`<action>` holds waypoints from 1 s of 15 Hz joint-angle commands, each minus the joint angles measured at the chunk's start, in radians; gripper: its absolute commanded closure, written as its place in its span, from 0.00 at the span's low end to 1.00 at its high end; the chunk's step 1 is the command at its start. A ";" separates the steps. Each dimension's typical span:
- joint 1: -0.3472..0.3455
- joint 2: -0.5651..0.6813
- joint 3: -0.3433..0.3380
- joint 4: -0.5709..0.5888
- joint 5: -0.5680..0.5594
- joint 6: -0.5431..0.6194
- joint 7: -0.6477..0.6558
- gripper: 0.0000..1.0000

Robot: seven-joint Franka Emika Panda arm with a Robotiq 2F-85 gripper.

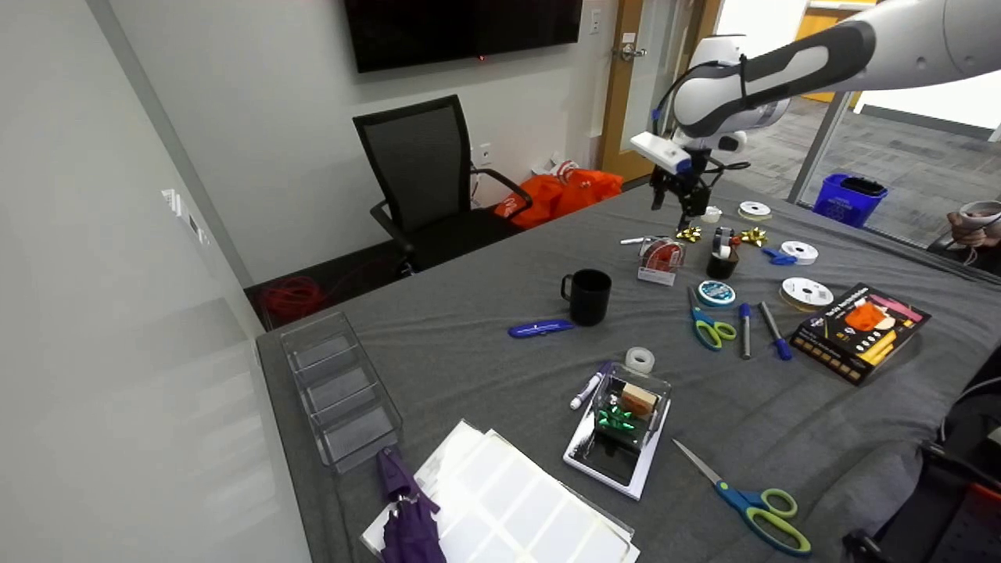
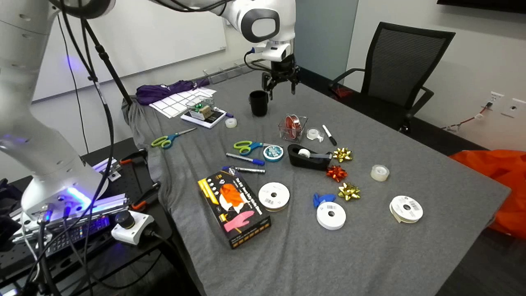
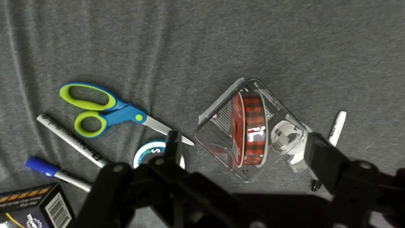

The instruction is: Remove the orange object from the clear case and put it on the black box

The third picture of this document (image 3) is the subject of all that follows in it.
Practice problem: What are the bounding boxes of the round white and teal tin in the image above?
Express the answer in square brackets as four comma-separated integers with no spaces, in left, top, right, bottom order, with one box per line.
[133,139,186,170]

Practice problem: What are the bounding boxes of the clear plastic case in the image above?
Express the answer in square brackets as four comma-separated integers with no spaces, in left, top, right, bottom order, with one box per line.
[194,77,308,183]

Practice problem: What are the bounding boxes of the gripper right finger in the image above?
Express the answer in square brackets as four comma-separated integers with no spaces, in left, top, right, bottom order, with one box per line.
[303,132,405,228]

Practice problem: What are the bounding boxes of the white marker with blue cap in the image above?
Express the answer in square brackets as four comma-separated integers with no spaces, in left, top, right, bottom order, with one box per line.
[25,156,93,193]

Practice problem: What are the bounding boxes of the clear tape roll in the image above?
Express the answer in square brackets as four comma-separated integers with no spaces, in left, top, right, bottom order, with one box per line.
[271,120,304,155]

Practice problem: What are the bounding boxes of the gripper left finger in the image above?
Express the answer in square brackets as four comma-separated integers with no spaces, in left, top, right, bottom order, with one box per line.
[73,129,253,228]

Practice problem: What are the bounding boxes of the white marker with black print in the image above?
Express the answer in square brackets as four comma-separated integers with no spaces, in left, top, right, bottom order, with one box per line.
[36,113,109,168]

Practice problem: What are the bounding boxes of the blue and green scissors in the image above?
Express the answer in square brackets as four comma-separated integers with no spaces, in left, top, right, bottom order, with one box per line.
[59,83,195,147]

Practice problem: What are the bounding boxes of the orange plaid ribbon spool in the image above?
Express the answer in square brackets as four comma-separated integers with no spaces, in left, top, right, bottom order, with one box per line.
[230,92,269,168]

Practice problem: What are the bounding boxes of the black cardboard box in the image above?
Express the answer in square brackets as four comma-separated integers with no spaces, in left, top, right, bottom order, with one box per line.
[0,182,76,228]

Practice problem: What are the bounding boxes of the white marker with black cap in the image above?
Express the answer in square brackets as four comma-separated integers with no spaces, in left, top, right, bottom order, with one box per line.
[311,111,347,192]

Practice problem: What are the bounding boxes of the grey cloth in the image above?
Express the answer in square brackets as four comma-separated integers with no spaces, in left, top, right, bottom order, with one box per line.
[0,0,405,228]

